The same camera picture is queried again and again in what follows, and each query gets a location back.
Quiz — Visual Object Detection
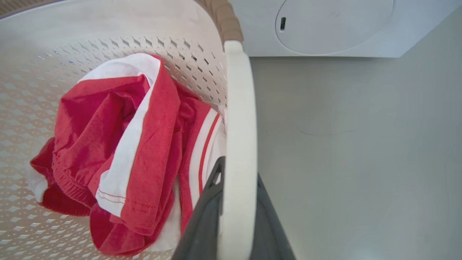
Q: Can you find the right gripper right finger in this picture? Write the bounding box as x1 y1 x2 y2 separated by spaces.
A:
249 173 297 260

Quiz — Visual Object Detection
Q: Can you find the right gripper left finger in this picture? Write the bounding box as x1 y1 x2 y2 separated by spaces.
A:
171 156 226 260

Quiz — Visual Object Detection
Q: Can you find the cream perforated laundry basket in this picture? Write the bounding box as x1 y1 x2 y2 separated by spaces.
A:
0 0 259 260

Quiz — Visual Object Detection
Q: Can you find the red and white garment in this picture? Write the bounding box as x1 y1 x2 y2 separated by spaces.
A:
25 53 228 257

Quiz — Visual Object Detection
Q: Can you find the round white filter cover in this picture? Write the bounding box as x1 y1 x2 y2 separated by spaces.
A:
275 0 395 56

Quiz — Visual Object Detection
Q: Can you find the white front-load washing machine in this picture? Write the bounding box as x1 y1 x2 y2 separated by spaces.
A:
227 0 462 58

